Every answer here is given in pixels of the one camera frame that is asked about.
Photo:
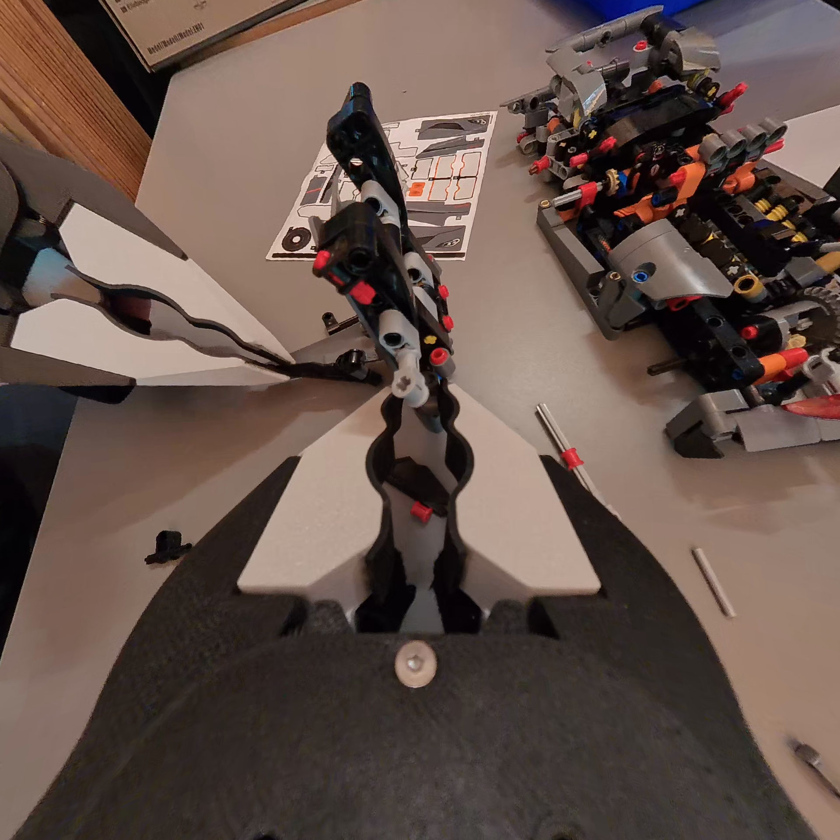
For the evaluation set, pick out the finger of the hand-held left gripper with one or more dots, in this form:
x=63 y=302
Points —
x=164 y=262
x=98 y=348

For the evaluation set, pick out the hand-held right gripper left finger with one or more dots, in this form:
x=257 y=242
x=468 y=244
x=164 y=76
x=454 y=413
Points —
x=308 y=525

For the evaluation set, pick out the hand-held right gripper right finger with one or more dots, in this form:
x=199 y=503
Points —
x=525 y=525

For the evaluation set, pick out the grey blade lego assembly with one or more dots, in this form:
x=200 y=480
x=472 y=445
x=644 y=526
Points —
x=348 y=364

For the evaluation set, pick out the black lego door assembly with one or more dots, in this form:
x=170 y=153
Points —
x=358 y=229

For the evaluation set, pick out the grey lego axle red bush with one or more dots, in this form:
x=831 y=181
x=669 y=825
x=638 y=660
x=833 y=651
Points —
x=571 y=458

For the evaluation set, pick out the black lego axle connector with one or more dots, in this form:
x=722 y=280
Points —
x=167 y=548

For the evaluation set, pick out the small black lego pin connector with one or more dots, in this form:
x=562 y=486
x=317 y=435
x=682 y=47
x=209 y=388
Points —
x=330 y=321

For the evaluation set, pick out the short light grey lego axle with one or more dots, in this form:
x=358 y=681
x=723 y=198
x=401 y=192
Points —
x=714 y=581

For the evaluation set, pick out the lego car chassis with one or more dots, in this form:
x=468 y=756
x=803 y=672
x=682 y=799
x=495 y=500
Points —
x=689 y=262

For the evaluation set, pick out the cardboard box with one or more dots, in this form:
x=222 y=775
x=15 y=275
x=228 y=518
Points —
x=197 y=26

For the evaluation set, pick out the sticker sheet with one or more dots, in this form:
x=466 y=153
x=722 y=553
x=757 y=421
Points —
x=459 y=164

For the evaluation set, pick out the blue plastic parts bin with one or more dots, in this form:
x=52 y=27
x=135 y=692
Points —
x=617 y=5

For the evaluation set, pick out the wooden post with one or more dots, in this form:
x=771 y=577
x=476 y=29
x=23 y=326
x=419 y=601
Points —
x=52 y=98

